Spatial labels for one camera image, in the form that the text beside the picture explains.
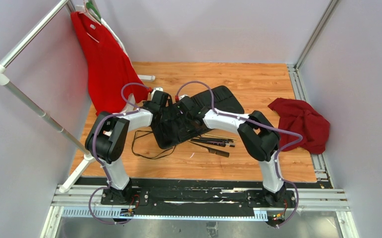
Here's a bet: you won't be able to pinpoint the black makeup brush roll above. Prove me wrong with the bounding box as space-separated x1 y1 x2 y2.
150 85 245 149

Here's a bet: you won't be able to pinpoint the black angled brush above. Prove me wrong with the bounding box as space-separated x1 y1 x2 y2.
191 137 235 147

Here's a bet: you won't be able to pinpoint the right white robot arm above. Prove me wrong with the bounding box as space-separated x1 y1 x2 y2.
175 95 285 207

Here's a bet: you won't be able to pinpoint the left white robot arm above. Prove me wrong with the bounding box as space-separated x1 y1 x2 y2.
85 106 157 205

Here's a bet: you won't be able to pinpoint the black comb brush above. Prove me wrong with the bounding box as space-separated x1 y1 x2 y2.
191 142 230 158

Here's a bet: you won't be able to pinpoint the red hanging shirt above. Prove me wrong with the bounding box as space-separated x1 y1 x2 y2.
70 12 148 114

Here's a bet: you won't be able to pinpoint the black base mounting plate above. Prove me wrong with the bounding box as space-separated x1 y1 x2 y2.
101 178 297 217

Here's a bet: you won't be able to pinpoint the dark red crumpled cloth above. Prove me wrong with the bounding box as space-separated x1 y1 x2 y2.
268 98 330 154

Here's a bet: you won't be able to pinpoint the green white hangers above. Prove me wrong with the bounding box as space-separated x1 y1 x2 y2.
74 0 102 25

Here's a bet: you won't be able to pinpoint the metal clothes rack pole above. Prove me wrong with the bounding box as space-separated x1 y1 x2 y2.
0 0 90 193

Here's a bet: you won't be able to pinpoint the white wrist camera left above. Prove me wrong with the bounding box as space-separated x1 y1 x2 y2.
151 87 164 94

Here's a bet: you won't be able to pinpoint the black tie cord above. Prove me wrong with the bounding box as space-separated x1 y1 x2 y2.
131 130 177 160

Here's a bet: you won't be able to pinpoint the pink handled makeup brush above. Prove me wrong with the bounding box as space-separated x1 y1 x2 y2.
208 140 235 147

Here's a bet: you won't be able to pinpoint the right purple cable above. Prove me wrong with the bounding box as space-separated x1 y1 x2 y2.
175 80 304 227

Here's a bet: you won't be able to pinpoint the aluminium frame post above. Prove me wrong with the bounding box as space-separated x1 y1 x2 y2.
294 0 340 71

